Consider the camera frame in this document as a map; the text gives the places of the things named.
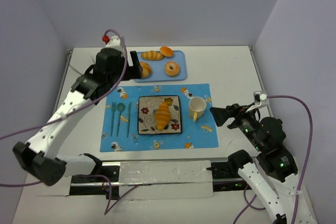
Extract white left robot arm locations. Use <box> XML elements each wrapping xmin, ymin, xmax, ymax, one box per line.
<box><xmin>13</xmin><ymin>48</ymin><xmax>142</xmax><ymax>186</ymax></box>

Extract blue cartoon placemat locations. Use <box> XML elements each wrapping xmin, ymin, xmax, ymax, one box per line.
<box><xmin>100</xmin><ymin>84</ymin><xmax>219</xmax><ymax>152</ymax></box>

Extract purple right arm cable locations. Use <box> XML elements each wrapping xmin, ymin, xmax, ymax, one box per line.
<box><xmin>232</xmin><ymin>94</ymin><xmax>313</xmax><ymax>224</ymax></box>

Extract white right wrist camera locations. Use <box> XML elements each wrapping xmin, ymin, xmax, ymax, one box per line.
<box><xmin>246</xmin><ymin>91</ymin><xmax>269</xmax><ymax>112</ymax></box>

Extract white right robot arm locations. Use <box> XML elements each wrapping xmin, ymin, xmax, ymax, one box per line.
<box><xmin>210</xmin><ymin>104</ymin><xmax>317</xmax><ymax>223</ymax></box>

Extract long striped croissant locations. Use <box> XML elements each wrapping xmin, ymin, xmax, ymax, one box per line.
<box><xmin>154</xmin><ymin>101</ymin><xmax>171</xmax><ymax>131</ymax></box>

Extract sugared orange donut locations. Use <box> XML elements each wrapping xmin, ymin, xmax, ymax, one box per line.
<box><xmin>164</xmin><ymin>61</ymin><xmax>180</xmax><ymax>77</ymax></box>

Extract blue plastic tray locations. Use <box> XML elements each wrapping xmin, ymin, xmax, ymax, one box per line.
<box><xmin>135</xmin><ymin>50</ymin><xmax>187</xmax><ymax>83</ymax></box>

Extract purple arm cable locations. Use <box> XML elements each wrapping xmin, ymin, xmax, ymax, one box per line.
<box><xmin>232</xmin><ymin>94</ymin><xmax>313</xmax><ymax>224</ymax></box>
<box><xmin>0</xmin><ymin>28</ymin><xmax>148</xmax><ymax>216</ymax></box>

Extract teal plastic fork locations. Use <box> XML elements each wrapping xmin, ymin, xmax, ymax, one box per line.
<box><xmin>110</xmin><ymin>102</ymin><xmax>117</xmax><ymax>135</ymax></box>

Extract teal plastic knife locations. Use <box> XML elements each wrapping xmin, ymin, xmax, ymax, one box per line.
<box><xmin>127</xmin><ymin>102</ymin><xmax>132</xmax><ymax>138</ymax></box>

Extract yellow mug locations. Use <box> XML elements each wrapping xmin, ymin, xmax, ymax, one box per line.
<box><xmin>188</xmin><ymin>97</ymin><xmax>207</xmax><ymax>122</ymax></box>

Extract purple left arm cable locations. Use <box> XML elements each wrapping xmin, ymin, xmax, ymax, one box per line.
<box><xmin>0</xmin><ymin>28</ymin><xmax>148</xmax><ymax>216</ymax></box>

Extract square floral plate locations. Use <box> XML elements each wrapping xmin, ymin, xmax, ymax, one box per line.
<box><xmin>138</xmin><ymin>95</ymin><xmax>182</xmax><ymax>135</ymax></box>

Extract round orange bun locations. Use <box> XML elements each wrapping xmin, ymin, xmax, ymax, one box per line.
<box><xmin>160</xmin><ymin>46</ymin><xmax>174</xmax><ymax>58</ymax></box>

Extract metal rail with white cover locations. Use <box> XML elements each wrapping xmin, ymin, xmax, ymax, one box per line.
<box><xmin>69</xmin><ymin>160</ymin><xmax>246</xmax><ymax>200</ymax></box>

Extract upper striped croissant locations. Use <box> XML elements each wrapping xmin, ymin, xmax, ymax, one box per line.
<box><xmin>141</xmin><ymin>50</ymin><xmax>164</xmax><ymax>61</ymax></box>

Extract teal plastic spoon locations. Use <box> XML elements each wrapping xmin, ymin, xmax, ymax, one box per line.
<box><xmin>116</xmin><ymin>103</ymin><xmax>125</xmax><ymax>136</ymax></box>

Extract round twisted bread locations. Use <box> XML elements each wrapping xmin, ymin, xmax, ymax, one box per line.
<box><xmin>140</xmin><ymin>62</ymin><xmax>152</xmax><ymax>79</ymax></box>

